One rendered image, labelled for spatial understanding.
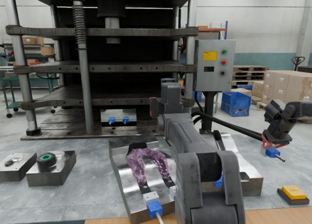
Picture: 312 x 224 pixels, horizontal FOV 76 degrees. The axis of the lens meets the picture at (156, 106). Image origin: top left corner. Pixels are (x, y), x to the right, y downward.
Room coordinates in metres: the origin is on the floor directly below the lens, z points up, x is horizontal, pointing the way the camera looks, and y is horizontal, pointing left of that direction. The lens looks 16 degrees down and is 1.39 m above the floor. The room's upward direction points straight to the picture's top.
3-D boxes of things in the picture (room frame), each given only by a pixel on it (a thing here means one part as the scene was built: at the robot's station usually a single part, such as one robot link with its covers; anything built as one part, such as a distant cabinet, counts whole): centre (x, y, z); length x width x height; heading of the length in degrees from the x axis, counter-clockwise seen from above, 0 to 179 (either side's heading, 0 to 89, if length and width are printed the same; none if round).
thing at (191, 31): (1.78, 0.35, 1.45); 1.29 x 0.82 x 0.19; 94
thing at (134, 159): (0.83, 0.05, 0.90); 0.26 x 0.18 x 0.08; 21
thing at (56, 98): (1.78, 0.35, 0.96); 1.29 x 0.83 x 0.18; 94
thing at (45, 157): (0.84, 0.52, 0.89); 0.08 x 0.08 x 0.04
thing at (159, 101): (0.64, -0.04, 1.26); 0.07 x 0.06 x 0.11; 96
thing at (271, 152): (0.81, -0.54, 0.94); 0.13 x 0.05 x 0.05; 4
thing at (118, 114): (1.70, 0.31, 0.87); 0.50 x 0.27 x 0.17; 4
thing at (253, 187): (0.95, -0.30, 0.87); 0.50 x 0.26 x 0.14; 4
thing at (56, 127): (1.78, 0.36, 0.76); 1.30 x 0.84 x 0.07; 94
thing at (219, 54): (1.66, -0.46, 0.74); 0.31 x 0.22 x 1.47; 94
